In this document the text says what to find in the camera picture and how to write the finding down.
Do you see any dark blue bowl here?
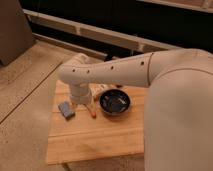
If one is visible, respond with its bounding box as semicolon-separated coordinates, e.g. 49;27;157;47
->
99;89;131;116

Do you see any wooden table board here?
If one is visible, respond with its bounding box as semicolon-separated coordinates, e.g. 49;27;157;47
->
46;81;148;164

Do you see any orange carrot toy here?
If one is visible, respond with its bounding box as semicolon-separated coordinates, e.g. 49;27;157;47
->
86;104;97;118

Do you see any dark cabinet at left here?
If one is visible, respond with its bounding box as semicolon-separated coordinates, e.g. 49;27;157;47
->
0;0;35;66

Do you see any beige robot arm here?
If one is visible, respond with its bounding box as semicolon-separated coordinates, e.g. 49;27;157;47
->
59;49;213;171

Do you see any small blue-grey sponge block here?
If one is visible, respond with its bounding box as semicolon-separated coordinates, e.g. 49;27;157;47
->
58;101;75;120

